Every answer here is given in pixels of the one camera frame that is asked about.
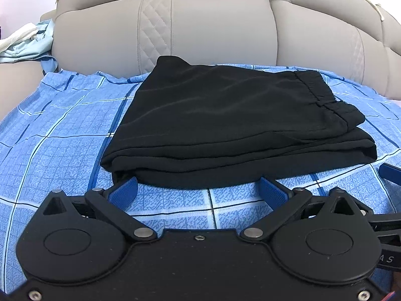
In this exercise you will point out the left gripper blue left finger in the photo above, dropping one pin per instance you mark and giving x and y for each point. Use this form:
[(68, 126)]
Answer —
[(122, 194)]

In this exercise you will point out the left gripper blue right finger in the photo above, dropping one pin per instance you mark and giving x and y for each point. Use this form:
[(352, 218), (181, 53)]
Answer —
[(273, 193)]

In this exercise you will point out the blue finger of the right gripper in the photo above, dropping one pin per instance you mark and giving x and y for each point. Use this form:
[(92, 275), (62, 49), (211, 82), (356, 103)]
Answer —
[(390, 172)]

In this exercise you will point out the black pants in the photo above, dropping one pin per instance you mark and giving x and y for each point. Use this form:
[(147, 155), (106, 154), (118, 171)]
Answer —
[(197, 126)]

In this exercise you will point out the blue checked bed sheet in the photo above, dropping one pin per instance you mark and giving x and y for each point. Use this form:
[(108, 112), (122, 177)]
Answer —
[(55, 139)]

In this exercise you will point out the beige leather sofa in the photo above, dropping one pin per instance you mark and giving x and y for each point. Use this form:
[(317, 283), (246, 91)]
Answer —
[(356, 39)]

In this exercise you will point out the light blue garment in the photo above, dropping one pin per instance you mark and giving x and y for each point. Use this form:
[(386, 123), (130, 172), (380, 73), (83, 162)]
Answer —
[(31, 49)]

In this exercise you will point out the white cloth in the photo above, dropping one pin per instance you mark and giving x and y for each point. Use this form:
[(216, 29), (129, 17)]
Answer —
[(23, 33)]

